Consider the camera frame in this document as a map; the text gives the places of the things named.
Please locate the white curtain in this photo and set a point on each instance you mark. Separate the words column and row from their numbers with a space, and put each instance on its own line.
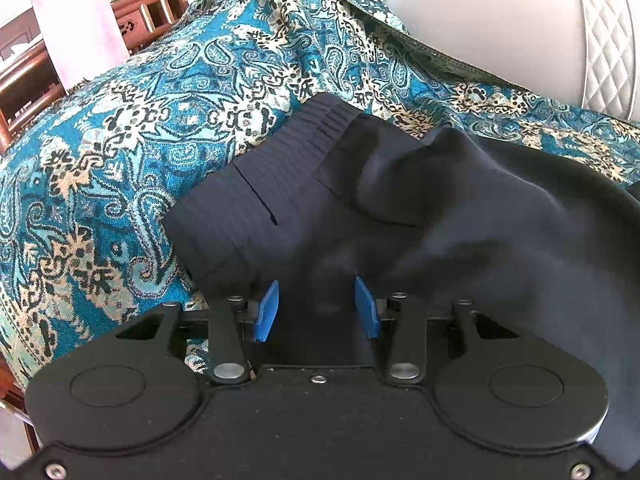
column 82, row 38

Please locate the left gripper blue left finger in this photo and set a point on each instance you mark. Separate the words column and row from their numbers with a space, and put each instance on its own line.
column 234, row 323

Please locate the dark wooden cabinet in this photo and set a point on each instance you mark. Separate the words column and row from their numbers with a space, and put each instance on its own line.
column 29, row 82

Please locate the beige leather sofa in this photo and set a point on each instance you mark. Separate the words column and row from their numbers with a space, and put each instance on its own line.
column 579, row 52

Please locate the blue paisley sofa throw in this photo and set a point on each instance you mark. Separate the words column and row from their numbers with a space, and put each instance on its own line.
column 84, row 188

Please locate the black pants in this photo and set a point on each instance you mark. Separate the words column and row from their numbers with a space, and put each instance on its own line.
column 336, row 196

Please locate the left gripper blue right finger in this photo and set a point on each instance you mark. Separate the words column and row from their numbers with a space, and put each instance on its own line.
column 395, row 325

